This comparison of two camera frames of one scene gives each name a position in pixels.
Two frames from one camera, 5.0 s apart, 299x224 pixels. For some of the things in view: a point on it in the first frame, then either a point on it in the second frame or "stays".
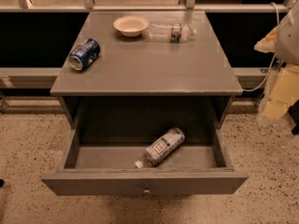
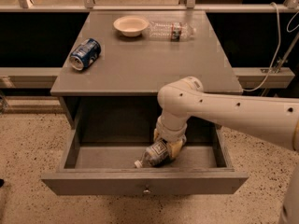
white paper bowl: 131,26 stays
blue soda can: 84,54 stays
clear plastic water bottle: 170,33 stays
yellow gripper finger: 267,45 -> 171,126
